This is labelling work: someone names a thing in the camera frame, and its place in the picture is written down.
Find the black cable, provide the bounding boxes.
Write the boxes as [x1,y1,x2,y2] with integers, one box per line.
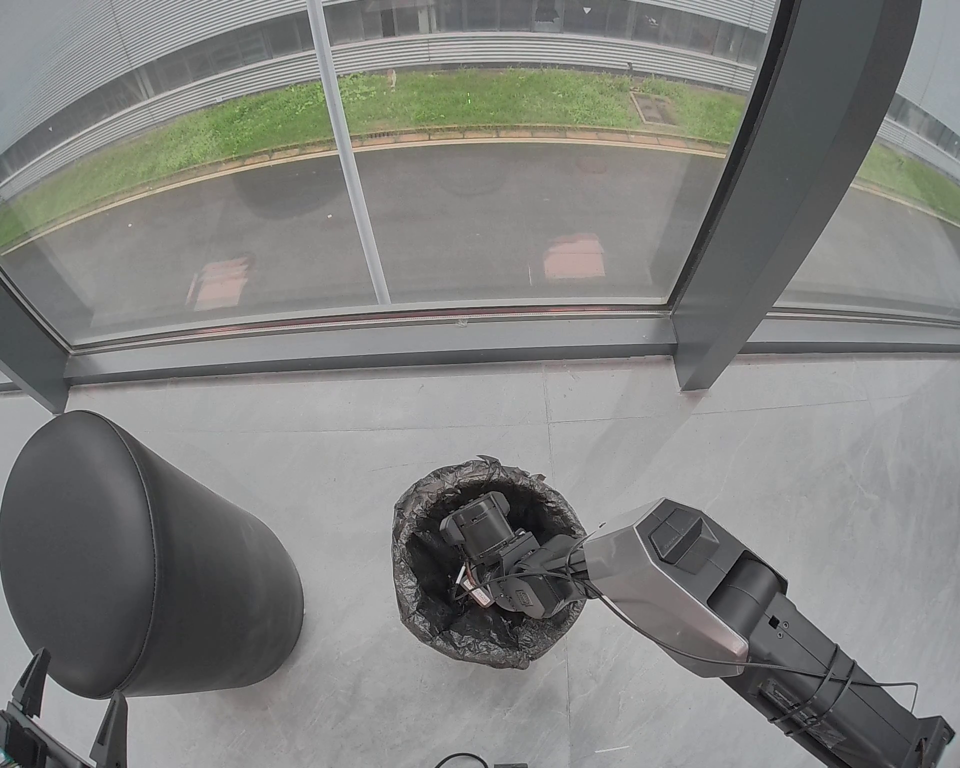
[568,564,923,718]

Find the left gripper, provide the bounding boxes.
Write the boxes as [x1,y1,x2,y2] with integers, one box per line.
[0,648,131,768]

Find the window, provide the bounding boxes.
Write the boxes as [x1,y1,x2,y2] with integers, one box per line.
[0,0,960,415]

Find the black plastic bag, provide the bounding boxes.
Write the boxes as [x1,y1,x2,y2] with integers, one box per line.
[392,454,589,672]

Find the dark grey round chair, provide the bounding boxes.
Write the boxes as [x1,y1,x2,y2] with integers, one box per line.
[0,408,306,701]

